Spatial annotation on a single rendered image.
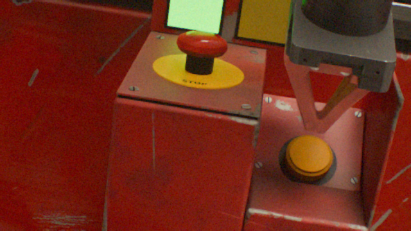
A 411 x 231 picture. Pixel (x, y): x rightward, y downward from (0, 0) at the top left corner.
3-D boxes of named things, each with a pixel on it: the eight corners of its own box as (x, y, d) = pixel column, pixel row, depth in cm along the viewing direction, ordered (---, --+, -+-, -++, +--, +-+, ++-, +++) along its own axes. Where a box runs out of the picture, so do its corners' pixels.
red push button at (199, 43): (168, 83, 62) (174, 38, 61) (175, 66, 66) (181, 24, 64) (220, 91, 62) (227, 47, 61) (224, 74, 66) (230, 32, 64)
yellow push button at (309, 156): (280, 183, 66) (284, 170, 64) (285, 143, 68) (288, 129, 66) (326, 190, 66) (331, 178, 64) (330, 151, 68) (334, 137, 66)
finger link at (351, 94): (359, 101, 63) (389, -5, 57) (361, 159, 57) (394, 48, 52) (273, 86, 63) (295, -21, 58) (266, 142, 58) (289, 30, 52)
